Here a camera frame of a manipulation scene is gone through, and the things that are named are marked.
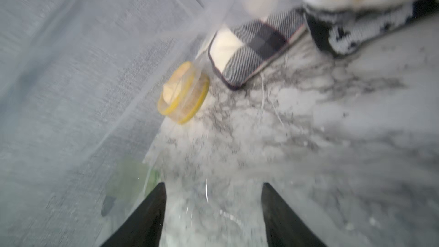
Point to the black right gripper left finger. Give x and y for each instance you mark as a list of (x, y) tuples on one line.
[(143, 228)]

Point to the grey cream plaid scarf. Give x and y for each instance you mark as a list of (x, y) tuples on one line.
[(238, 53)]

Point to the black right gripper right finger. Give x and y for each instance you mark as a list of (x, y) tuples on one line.
[(283, 226)]

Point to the clear plastic vacuum bag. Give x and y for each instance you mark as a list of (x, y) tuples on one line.
[(79, 86)]

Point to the black white houndstooth scarf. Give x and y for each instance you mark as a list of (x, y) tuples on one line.
[(341, 33)]

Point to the yellow rimmed bamboo steamer basket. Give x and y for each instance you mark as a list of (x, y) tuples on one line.
[(184, 93)]

